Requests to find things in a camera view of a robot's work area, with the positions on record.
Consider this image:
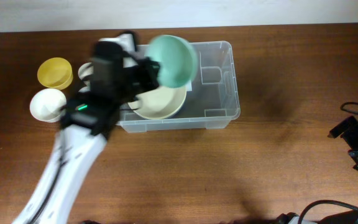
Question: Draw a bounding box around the beige plate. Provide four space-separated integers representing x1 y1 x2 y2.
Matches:
128 86 187 119

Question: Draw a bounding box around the cream plastic cup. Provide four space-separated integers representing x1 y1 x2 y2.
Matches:
78 62 93 86

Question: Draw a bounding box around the white label in container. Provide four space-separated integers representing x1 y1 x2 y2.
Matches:
186 82 192 91

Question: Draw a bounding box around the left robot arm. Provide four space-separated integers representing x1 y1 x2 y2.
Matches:
14 57 161 223

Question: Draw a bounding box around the yellow plastic bowl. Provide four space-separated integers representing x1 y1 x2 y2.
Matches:
37 57 73 90

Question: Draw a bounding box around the clear plastic storage container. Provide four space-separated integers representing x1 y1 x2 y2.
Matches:
117 41 241 133

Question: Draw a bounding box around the mint green plastic bowl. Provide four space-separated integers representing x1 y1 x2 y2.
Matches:
145 35 198 88

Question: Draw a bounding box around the white plastic bowl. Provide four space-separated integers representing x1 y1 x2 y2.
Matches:
29 88 67 123

